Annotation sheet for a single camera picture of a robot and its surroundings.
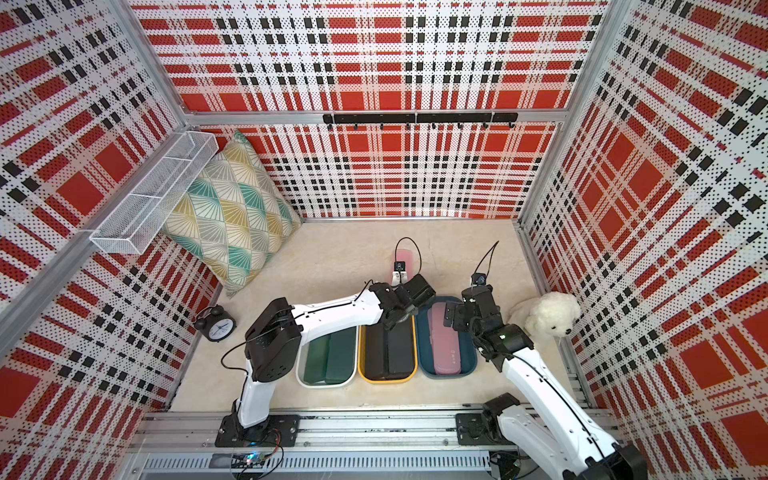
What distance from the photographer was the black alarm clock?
0.86 metres

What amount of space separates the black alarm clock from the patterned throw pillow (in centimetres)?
12

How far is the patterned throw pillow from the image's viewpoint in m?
0.84
